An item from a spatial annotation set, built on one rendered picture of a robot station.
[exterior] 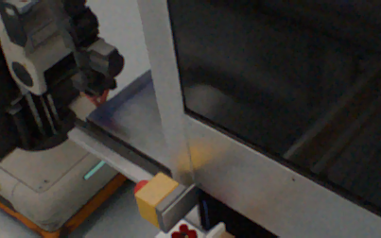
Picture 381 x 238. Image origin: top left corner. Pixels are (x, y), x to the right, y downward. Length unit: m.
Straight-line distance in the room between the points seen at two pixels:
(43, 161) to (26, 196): 0.17
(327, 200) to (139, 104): 0.76
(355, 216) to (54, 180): 1.54
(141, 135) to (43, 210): 0.85
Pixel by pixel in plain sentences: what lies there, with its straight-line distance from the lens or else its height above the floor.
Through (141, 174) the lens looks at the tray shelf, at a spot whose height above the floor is 0.88.
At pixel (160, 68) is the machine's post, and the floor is 1.29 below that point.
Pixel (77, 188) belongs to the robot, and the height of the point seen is 0.23.
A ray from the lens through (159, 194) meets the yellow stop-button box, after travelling 1.08.
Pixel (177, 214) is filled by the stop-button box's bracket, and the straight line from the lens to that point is 1.09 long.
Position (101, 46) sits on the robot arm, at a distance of 1.32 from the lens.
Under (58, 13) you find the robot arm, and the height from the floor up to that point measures 1.20.
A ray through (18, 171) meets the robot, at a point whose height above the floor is 0.28.
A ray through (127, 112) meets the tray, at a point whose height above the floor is 0.88.
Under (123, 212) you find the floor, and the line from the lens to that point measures 2.41.
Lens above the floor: 1.85
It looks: 43 degrees down
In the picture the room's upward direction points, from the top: 9 degrees counter-clockwise
